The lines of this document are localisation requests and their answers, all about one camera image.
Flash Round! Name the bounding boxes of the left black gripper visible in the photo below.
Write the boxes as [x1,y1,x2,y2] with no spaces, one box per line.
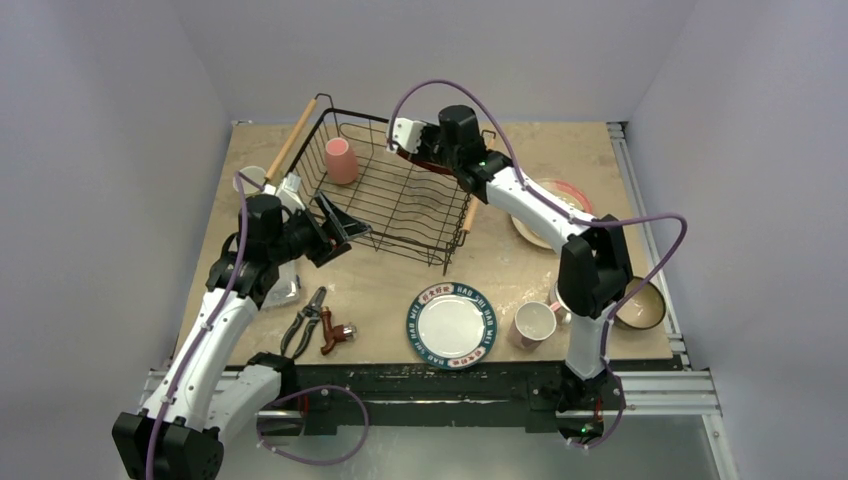
[268,192,370,267]

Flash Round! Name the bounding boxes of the black wire dish rack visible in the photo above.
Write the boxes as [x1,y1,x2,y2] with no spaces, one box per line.
[281,93,472,270]

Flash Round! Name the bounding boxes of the red rimmed plate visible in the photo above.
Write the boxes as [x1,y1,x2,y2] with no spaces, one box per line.
[395,148,453,176]

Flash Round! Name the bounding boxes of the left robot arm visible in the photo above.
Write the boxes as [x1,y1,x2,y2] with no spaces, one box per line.
[112,192,371,479]

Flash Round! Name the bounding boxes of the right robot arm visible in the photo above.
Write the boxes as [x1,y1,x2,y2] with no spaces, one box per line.
[387,105,633,410]

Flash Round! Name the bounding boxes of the black pliers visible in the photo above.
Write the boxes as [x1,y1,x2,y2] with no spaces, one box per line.
[280,286,328,360]

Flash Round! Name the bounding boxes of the clear plastic screw box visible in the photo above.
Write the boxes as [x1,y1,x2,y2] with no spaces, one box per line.
[261,261,301,310]

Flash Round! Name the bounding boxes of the green mug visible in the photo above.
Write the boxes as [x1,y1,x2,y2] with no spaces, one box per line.
[232,166,266,196]

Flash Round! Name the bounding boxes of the cream floral small plate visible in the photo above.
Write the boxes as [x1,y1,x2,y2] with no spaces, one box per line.
[513,182,593,249]

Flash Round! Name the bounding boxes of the pink rimmed large plate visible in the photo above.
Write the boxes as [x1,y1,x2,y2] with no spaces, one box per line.
[510,178,594,249]

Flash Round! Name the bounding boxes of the light pink mug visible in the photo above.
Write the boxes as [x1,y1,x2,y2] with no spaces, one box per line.
[507,301,561,351]

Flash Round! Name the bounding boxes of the white enamel mug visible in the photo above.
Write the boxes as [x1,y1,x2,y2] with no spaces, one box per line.
[549,282,572,325]

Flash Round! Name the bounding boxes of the dark ceramic bowl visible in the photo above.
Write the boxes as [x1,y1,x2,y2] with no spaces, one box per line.
[613,282,667,331]

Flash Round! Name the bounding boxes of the brown handled tool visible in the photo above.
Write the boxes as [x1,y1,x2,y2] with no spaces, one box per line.
[320,306,357,356]

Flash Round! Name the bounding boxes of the purple cable loop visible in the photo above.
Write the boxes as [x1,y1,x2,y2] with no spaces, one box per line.
[256,385,371,467]

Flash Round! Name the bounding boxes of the black base frame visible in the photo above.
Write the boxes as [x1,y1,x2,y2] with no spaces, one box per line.
[217,361,720,440]

